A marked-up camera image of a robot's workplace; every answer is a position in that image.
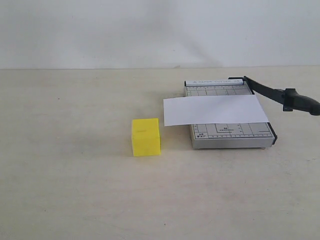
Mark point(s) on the yellow cube block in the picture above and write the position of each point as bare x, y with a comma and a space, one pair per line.
145, 137

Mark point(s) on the white paper sheet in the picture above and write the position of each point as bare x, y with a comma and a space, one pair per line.
222, 109

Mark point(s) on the black cutter blade arm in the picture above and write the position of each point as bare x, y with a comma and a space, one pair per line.
289, 97

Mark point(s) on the grey paper cutter base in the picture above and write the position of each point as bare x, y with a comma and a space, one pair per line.
223, 135

